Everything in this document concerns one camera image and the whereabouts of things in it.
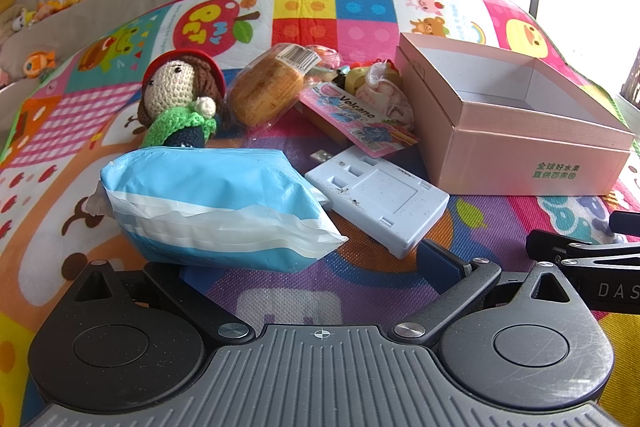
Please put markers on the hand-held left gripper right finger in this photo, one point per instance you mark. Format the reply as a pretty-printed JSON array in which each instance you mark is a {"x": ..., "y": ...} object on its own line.
[{"x": 440, "y": 259}]

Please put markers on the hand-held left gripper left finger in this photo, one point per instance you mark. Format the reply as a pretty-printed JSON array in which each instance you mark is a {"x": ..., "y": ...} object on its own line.
[{"x": 170, "y": 283}]

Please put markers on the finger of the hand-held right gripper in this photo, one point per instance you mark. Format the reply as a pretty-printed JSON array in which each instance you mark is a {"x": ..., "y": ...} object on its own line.
[
  {"x": 580, "y": 249},
  {"x": 626, "y": 222}
]

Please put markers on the pale blue plastic adapter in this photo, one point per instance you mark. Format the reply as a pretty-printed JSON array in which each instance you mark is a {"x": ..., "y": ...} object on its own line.
[{"x": 385, "y": 197}]

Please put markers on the blue tissue pack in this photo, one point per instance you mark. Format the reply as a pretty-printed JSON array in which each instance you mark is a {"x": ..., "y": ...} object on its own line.
[{"x": 200, "y": 177}]

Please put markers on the pink cardboard box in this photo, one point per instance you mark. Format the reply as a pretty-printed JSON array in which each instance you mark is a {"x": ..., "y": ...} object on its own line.
[{"x": 500, "y": 147}]

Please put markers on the pink white bundle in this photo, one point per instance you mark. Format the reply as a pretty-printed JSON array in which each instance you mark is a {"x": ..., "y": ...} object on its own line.
[{"x": 387, "y": 94}]

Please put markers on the pink carded toy pack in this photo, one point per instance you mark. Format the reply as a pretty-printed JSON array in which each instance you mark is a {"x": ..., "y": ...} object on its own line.
[{"x": 352, "y": 107}]

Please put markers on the crochet doll with red hat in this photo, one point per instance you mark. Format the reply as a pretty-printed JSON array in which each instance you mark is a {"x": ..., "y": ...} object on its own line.
[{"x": 175, "y": 79}]

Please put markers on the bread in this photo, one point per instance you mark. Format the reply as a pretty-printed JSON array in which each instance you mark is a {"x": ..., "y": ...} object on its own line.
[{"x": 265, "y": 89}]

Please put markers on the colourful cartoon play mat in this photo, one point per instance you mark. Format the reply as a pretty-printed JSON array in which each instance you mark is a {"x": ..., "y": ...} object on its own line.
[{"x": 50, "y": 187}]

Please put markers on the orange fish plush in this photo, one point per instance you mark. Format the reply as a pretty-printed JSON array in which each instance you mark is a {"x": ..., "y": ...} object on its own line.
[{"x": 37, "y": 63}]

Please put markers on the white plush toy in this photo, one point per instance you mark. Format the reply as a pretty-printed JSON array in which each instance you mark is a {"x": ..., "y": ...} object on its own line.
[{"x": 19, "y": 21}]

